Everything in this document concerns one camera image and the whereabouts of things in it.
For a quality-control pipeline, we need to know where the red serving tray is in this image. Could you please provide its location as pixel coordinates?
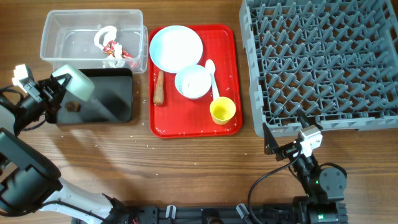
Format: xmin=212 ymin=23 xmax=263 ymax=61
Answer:
xmin=148 ymin=24 xmax=243 ymax=139

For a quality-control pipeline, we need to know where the black plastic tray bin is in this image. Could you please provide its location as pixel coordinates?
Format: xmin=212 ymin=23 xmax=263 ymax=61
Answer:
xmin=47 ymin=68 xmax=133 ymax=124

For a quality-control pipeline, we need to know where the light blue plate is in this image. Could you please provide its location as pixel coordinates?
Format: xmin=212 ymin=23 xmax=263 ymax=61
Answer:
xmin=149 ymin=25 xmax=204 ymax=73

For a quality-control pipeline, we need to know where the green bowl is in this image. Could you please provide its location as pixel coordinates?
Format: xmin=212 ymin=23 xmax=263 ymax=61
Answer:
xmin=52 ymin=65 xmax=95 ymax=101

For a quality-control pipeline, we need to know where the red snack wrapper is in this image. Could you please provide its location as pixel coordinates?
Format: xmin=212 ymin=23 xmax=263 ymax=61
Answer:
xmin=103 ymin=40 xmax=140 ymax=69

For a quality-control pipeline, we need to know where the white plastic spoon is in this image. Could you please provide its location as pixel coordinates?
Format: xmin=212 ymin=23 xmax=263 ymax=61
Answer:
xmin=205 ymin=59 xmax=220 ymax=100

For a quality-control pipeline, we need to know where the grey dishwasher rack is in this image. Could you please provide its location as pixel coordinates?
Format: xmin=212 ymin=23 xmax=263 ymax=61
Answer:
xmin=239 ymin=0 xmax=397 ymax=137

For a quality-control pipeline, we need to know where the light blue rice bowl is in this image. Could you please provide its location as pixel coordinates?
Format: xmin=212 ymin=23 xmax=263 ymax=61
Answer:
xmin=175 ymin=65 xmax=211 ymax=100

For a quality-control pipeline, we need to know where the yellow cup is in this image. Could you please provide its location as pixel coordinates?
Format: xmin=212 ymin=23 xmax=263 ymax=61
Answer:
xmin=210 ymin=96 xmax=236 ymax=125

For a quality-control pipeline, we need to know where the brown carrot stick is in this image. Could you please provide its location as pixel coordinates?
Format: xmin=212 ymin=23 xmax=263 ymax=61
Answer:
xmin=153 ymin=70 xmax=164 ymax=106

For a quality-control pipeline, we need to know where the clear plastic bin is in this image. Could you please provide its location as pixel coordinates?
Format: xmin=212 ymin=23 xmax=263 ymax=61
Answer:
xmin=40 ymin=9 xmax=148 ymax=73

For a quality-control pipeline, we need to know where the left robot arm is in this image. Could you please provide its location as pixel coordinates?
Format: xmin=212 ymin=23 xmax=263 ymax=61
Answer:
xmin=1 ymin=73 xmax=130 ymax=223

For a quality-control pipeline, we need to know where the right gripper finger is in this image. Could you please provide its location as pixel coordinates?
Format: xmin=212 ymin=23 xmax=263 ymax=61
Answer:
xmin=297 ymin=110 xmax=323 ymax=131
xmin=262 ymin=123 xmax=279 ymax=155

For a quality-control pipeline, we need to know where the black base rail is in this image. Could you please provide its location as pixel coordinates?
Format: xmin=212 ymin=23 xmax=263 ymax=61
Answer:
xmin=119 ymin=203 xmax=348 ymax=224

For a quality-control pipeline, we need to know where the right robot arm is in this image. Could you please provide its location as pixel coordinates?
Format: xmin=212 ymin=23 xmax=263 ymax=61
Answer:
xmin=263 ymin=111 xmax=348 ymax=224

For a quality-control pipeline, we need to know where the brown food scrap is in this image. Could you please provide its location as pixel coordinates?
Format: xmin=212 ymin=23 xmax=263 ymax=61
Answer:
xmin=65 ymin=101 xmax=81 ymax=112

